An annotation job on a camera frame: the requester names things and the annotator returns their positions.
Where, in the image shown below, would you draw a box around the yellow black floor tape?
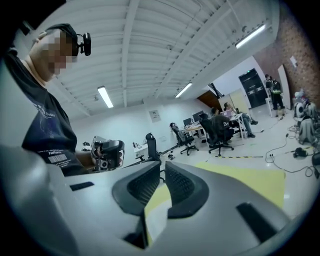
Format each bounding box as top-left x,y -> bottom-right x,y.
211,154 -> 264,159

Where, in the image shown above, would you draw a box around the grey covered equipment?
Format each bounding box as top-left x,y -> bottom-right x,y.
291,89 -> 320,145

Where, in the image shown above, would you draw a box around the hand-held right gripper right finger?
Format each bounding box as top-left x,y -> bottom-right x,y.
149,161 -> 292,256

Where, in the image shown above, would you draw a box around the person's head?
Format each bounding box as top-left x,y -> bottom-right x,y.
21,23 -> 80,90

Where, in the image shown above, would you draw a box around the long ceiling light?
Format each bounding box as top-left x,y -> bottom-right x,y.
97,85 -> 115,109
174,82 -> 194,99
234,23 -> 267,50

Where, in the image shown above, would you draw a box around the person's left forearm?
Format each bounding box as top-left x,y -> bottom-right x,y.
74,151 -> 95,174

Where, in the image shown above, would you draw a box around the black device on floor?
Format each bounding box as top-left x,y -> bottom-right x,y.
292,146 -> 308,159

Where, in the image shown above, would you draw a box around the black double door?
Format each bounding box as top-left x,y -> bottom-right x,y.
238,67 -> 268,109

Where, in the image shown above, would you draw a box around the white equipment box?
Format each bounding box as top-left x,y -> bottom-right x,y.
91,135 -> 112,146

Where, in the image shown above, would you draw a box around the white slatted table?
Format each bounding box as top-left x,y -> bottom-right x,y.
228,112 -> 249,140

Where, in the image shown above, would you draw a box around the black floor cable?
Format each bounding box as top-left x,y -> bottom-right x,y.
264,124 -> 317,179

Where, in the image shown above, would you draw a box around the small white desk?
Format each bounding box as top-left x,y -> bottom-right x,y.
132,141 -> 151,161

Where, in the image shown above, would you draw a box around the person's left hand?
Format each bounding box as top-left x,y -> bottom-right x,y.
91,142 -> 103,165

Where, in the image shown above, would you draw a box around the person's black printed t-shirt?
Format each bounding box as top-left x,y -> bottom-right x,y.
3,48 -> 90,177

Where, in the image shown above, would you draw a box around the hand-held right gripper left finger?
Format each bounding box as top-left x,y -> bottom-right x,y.
47,160 -> 161,256

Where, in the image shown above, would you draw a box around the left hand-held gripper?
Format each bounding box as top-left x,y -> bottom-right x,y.
96,139 -> 125,172

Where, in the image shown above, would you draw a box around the beige partition panel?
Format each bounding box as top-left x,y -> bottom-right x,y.
218,87 -> 251,111

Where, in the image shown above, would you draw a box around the white office desk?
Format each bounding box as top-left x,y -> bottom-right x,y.
181,124 -> 210,144

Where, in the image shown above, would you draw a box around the black head-worn camera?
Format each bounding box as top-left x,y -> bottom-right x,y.
76,32 -> 92,57

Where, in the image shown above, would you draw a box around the white leaning board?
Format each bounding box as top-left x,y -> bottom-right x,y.
277,63 -> 292,111

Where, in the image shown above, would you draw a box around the white wall poster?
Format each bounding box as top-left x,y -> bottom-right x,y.
148,109 -> 162,124

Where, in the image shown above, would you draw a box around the black office chair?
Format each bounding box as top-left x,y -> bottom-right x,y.
199,113 -> 235,158
145,132 -> 166,181
169,122 -> 200,156

